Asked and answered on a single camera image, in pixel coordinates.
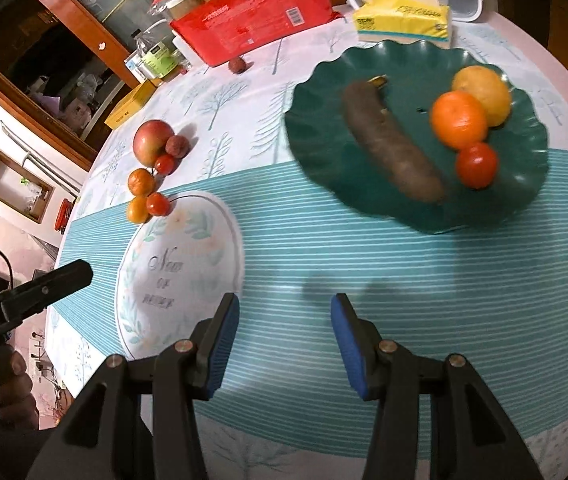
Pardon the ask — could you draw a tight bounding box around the yellow flat box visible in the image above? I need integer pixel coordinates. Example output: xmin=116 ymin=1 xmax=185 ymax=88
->
xmin=105 ymin=80 xmax=157 ymax=130

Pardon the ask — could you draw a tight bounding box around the small red tomato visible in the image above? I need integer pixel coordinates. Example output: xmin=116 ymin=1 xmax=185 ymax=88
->
xmin=154 ymin=154 xmax=177 ymax=176

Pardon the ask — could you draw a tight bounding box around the overripe dark brown banana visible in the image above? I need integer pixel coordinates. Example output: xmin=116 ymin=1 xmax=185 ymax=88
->
xmin=341 ymin=76 xmax=446 ymax=204

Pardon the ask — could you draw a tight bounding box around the green label glass bottle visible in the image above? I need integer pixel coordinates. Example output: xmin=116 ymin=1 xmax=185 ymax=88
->
xmin=134 ymin=29 xmax=184 ymax=81

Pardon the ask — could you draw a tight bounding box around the person's left hand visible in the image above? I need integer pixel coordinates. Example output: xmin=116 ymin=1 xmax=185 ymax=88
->
xmin=0 ymin=344 xmax=39 ymax=430

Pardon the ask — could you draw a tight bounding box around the yellow tissue pack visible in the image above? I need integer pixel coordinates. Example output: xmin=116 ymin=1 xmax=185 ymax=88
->
xmin=353 ymin=0 xmax=452 ymax=44

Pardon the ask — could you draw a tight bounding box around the red yellow apple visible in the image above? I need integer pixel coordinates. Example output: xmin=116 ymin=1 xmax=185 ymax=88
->
xmin=132 ymin=119 xmax=174 ymax=167

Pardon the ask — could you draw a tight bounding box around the wooden glass cabinet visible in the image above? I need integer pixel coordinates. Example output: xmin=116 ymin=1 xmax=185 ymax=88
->
xmin=0 ymin=0 xmax=169 ymax=170

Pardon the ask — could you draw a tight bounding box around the dark green scalloped plate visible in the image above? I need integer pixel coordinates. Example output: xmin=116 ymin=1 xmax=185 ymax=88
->
xmin=285 ymin=40 xmax=549 ymax=233

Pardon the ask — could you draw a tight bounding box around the yellow orange kumquat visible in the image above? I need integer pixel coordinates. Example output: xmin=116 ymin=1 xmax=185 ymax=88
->
xmin=127 ymin=196 xmax=149 ymax=224

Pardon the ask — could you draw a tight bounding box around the red yogurt multipack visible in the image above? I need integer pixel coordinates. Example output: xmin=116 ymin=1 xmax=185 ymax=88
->
xmin=149 ymin=0 xmax=337 ymax=66

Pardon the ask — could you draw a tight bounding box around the large yellow orange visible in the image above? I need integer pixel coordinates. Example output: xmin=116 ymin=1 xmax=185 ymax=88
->
xmin=452 ymin=65 xmax=512 ymax=128

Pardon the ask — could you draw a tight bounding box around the brown lychee near apple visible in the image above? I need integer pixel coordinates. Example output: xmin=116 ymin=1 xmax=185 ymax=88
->
xmin=165 ymin=134 xmax=191 ymax=159

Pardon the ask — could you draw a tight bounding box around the lone brown lychee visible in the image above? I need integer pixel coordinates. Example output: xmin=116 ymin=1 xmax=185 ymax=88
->
xmin=227 ymin=56 xmax=248 ymax=75

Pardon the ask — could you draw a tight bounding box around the red cherry tomato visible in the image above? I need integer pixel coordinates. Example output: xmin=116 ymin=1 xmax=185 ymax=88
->
xmin=146 ymin=192 xmax=171 ymax=217
xmin=455 ymin=142 xmax=500 ymax=190

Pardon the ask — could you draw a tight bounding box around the small orange mandarin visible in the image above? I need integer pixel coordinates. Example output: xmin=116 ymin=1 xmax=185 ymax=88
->
xmin=429 ymin=90 xmax=489 ymax=151

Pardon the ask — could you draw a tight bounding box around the small orange kumquat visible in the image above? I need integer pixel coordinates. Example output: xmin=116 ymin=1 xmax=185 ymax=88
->
xmin=127 ymin=168 xmax=156 ymax=197

